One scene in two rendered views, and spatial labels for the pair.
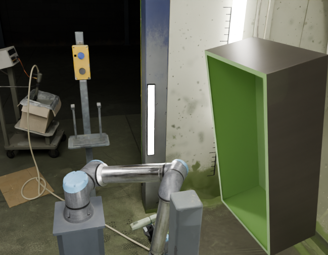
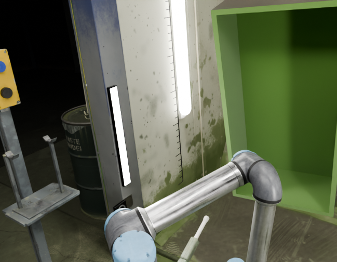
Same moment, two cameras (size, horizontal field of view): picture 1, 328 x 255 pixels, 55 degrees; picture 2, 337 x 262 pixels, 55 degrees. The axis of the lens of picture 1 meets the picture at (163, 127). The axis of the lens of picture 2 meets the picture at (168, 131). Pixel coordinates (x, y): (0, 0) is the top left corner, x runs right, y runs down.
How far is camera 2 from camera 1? 1.28 m
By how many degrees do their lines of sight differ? 34
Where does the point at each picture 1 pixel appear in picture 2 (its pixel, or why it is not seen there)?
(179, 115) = (144, 120)
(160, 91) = (122, 93)
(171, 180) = (272, 173)
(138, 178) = (211, 197)
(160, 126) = (129, 142)
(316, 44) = not seen: hidden behind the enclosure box
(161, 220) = (268, 234)
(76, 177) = (133, 243)
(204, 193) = not seen: hidden behind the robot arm
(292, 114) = not seen: outside the picture
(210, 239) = (227, 248)
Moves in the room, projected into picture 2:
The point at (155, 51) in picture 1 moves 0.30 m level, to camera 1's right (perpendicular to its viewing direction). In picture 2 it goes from (108, 39) to (152, 32)
